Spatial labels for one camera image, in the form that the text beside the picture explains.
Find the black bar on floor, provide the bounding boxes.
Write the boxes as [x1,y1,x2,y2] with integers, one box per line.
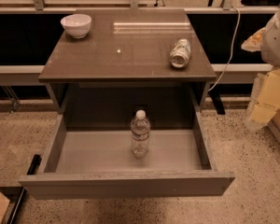
[7,153,42,224]

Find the white ceramic bowl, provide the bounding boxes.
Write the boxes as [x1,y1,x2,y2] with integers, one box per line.
[61,14,91,38]

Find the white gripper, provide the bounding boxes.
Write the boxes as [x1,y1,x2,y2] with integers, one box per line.
[241,8,280,131]

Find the crushed can lying sideways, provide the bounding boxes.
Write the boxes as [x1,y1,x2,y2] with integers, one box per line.
[170,38,191,68]

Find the white cable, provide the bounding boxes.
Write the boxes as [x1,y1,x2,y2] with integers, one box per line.
[207,6,242,93]

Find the clear plastic water bottle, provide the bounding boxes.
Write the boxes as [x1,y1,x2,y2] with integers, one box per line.
[130,110,150,158]

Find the grey cabinet with counter top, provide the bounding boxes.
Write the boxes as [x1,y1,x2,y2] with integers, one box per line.
[39,9,215,130]

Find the open grey top drawer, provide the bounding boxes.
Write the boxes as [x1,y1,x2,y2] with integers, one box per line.
[20,107,234,199]

